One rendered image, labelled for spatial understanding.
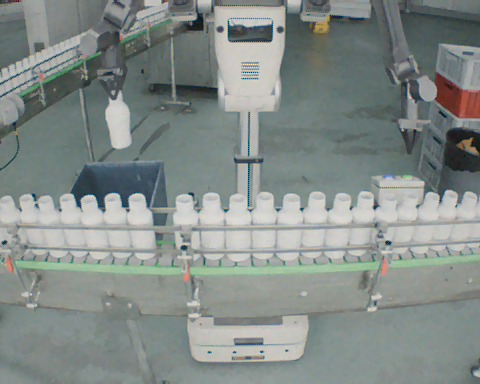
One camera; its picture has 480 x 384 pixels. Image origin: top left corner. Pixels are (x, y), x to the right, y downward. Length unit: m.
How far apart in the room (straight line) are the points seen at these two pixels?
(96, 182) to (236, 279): 0.82
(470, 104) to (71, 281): 2.76
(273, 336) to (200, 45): 3.47
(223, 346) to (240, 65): 1.16
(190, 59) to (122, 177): 3.25
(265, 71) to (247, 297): 0.73
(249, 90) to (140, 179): 0.52
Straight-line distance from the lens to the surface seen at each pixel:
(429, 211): 1.09
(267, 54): 1.43
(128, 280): 1.10
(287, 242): 1.02
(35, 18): 6.92
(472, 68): 3.08
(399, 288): 1.19
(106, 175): 1.67
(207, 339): 1.88
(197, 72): 4.81
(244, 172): 1.65
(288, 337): 1.88
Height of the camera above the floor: 1.71
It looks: 33 degrees down
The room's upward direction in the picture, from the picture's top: straight up
